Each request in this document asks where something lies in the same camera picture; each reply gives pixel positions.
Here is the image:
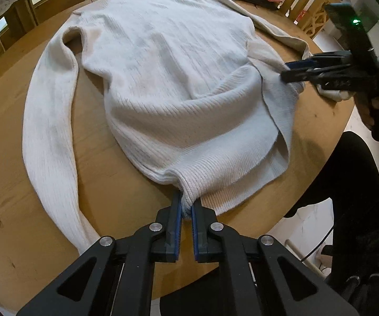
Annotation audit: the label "wooden chair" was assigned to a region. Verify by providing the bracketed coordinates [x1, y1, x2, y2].
[252, 0, 341, 39]

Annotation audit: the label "white knitted sweater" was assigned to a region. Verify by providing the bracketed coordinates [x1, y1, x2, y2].
[22, 0, 311, 254]

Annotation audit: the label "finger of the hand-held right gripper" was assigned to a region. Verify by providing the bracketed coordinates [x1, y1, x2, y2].
[284, 52, 353, 73]
[280, 62, 351, 84]

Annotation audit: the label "wooden bench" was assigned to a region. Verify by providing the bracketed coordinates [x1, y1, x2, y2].
[0, 0, 91, 52]

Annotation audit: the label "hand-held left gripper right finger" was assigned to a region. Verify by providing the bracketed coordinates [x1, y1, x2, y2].
[191, 201, 358, 316]

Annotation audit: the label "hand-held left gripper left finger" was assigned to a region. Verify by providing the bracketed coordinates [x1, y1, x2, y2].
[16, 191, 183, 316]

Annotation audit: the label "person's right hand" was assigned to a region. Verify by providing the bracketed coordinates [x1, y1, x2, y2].
[356, 93, 379, 132]

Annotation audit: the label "person's legs in black pants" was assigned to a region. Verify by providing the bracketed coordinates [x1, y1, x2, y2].
[159, 131, 379, 316]

